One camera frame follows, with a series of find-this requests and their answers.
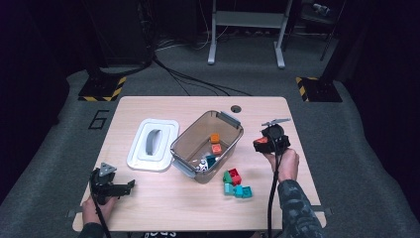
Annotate white floor cable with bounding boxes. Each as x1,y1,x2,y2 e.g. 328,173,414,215
157,19,232,53

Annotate thick black floor cable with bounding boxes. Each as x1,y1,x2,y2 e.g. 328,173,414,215
98,54,157,78

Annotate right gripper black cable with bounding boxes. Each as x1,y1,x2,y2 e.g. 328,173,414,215
265,130,285,238

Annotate thin black floor cables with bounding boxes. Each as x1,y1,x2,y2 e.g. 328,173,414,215
152,57,254,97

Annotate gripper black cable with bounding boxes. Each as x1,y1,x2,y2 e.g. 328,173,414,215
88,170,113,238
265,130,285,238

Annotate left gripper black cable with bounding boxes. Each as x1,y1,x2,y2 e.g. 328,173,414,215
88,170,113,238

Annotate white lid with grey handle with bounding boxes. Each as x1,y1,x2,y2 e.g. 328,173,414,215
126,117,180,173

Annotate black equipment cabinet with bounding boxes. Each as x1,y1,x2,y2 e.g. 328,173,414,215
98,0,153,65

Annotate person's dark printed clothing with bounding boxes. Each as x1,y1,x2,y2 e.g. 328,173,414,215
143,231,177,238

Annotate grey device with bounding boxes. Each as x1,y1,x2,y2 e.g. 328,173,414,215
311,2,331,17

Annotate transparent brown storage box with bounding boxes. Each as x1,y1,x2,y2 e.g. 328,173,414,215
169,109,245,184

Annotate grey metal desk frame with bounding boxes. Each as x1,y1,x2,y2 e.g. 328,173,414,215
207,0,294,69

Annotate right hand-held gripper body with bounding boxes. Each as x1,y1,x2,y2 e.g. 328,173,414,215
261,117,291,155

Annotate person's right hand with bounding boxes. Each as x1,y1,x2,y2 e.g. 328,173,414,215
263,147,300,183

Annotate black stand post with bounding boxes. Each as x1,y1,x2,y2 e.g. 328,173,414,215
83,0,107,80

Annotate person's left hand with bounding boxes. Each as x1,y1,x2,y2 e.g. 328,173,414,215
81,196,117,226

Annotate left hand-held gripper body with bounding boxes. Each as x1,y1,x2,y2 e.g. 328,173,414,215
89,162,124,205

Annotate hazard-striped black base plate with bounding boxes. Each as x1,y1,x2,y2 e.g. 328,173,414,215
77,74,128,102
295,76,344,103

